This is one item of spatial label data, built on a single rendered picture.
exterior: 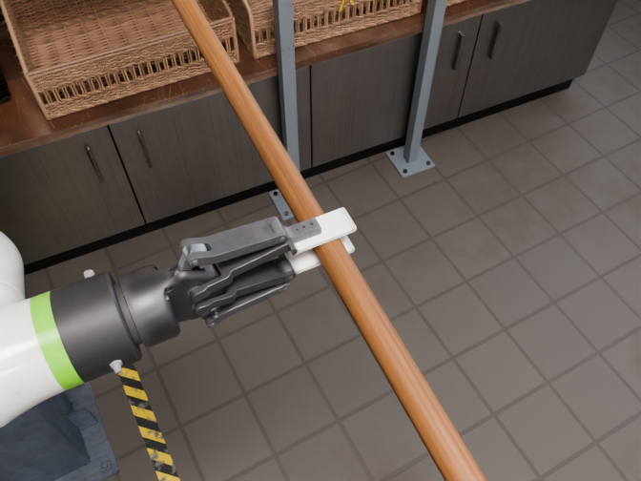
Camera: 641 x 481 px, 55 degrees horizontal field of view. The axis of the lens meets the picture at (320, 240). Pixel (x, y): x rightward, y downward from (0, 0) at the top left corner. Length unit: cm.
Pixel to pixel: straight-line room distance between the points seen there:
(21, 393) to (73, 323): 7
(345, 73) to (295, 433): 108
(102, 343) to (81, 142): 126
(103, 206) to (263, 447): 87
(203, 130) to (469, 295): 99
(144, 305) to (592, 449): 155
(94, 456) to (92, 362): 130
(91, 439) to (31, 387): 130
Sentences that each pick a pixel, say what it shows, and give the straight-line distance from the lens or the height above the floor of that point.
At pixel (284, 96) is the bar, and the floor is 51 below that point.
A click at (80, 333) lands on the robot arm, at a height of 123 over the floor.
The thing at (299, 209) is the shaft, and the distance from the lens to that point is 65.
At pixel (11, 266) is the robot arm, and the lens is 69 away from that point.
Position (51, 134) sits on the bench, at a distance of 176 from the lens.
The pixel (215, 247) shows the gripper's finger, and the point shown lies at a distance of 57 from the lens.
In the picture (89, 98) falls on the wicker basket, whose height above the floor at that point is 61.
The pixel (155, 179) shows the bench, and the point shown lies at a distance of 196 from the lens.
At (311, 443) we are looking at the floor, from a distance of 179.
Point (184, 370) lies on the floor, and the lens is 191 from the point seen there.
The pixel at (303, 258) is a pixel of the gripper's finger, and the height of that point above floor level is 118.
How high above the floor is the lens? 171
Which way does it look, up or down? 55 degrees down
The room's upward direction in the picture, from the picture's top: straight up
